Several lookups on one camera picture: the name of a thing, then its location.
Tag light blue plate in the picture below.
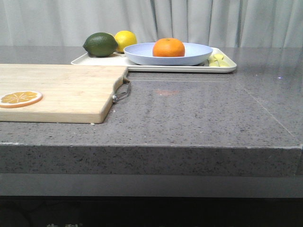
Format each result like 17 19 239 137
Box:
124 43 213 66

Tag orange fruit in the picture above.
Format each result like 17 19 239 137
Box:
152 38 185 57

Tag cream white tray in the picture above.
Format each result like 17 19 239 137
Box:
71 48 237 73

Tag yellow plastic fork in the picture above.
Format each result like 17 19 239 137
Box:
208 56 220 67

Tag yellow lemon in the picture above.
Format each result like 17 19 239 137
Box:
114 30 137 52

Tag wooden cutting board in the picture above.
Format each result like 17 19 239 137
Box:
0 64 128 123

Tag green lime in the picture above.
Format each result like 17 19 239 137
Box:
83 32 118 57

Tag yellow plastic spoon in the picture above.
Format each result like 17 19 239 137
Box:
213 53 229 67

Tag grey white curtain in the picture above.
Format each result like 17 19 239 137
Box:
0 0 303 48

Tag orange slice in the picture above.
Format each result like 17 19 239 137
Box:
0 90 43 108

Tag metal cutting board handle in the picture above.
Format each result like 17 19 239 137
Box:
111 74 131 103

